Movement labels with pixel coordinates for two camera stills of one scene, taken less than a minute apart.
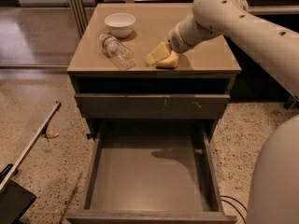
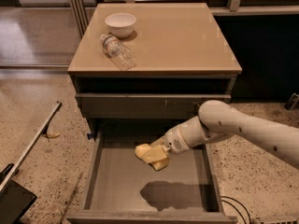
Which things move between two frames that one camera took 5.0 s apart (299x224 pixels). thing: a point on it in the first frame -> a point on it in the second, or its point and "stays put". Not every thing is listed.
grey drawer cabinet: [152, 117] stays put
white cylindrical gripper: [177, 42] -> [174, 141]
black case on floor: [15, 201] stays put
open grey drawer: [152, 179] stays put
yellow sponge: [171, 62] -> [158, 164]
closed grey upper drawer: [151, 105] stays put
